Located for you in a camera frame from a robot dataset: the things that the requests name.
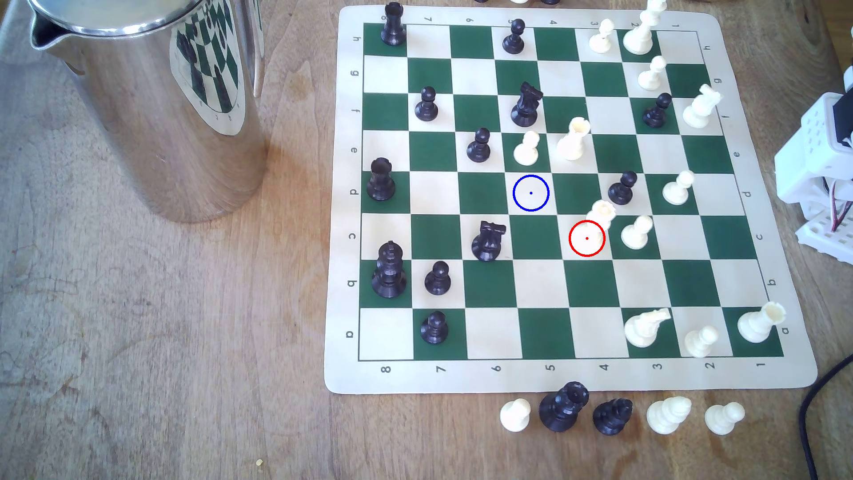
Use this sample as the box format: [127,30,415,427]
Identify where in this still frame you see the white bishop chess piece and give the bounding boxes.
[570,199,617,257]
[646,396,693,436]

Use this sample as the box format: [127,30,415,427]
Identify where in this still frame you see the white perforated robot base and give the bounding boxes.
[796,212,853,249]

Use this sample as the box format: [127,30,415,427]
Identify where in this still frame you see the black pawn chess piece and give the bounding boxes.
[502,19,526,56]
[421,311,449,345]
[415,87,440,122]
[466,128,492,164]
[425,260,452,296]
[643,92,673,129]
[608,171,638,205]

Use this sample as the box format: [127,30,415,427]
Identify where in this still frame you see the black king chess piece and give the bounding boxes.
[371,241,408,299]

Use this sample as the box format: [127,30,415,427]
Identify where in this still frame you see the black knight chess piece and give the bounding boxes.
[471,221,507,262]
[510,81,544,128]

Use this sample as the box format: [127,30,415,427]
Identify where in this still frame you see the black rook chess piece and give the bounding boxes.
[367,157,397,202]
[381,2,407,47]

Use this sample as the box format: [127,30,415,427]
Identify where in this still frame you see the green white chess board mat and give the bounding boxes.
[324,5,819,396]

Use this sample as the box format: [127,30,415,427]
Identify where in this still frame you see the white pawn chess piece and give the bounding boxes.
[705,402,746,436]
[662,170,696,206]
[684,325,719,359]
[513,131,541,167]
[621,215,654,251]
[589,19,616,55]
[638,56,667,92]
[500,399,532,433]

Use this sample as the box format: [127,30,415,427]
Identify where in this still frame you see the white rook chess piece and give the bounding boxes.
[556,116,592,161]
[737,301,787,344]

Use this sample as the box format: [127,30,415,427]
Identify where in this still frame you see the black queen chess piece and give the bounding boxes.
[538,382,590,433]

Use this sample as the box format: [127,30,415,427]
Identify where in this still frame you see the white knight chess piece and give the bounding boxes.
[682,84,722,129]
[624,307,673,349]

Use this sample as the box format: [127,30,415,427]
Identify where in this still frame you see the black bishop chess piece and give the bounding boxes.
[592,398,633,437]

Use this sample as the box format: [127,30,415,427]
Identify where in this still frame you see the shiny steel pitcher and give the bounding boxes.
[27,0,269,224]

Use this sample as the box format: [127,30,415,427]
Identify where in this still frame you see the red servo wires at base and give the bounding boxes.
[828,199,853,236]

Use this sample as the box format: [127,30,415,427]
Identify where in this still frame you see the black power cable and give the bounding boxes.
[798,355,853,480]

